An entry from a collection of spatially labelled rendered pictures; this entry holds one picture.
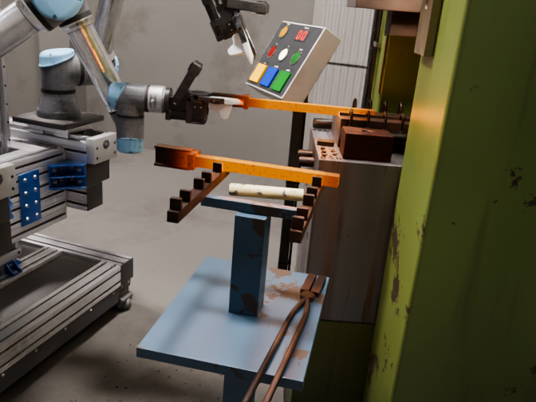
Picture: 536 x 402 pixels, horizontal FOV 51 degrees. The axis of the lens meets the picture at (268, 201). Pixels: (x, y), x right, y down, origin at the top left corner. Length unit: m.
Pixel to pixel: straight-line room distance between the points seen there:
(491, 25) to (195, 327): 0.78
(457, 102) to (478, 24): 0.14
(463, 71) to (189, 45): 3.61
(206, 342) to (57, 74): 1.28
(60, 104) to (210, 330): 1.23
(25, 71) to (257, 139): 2.25
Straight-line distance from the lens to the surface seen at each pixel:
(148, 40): 4.75
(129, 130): 1.59
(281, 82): 1.98
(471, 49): 1.12
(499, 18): 1.13
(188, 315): 1.14
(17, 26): 1.56
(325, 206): 1.41
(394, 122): 1.54
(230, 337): 1.08
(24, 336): 1.97
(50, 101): 2.11
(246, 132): 4.45
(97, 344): 2.27
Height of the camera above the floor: 1.27
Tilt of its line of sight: 20 degrees down
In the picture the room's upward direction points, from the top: 5 degrees clockwise
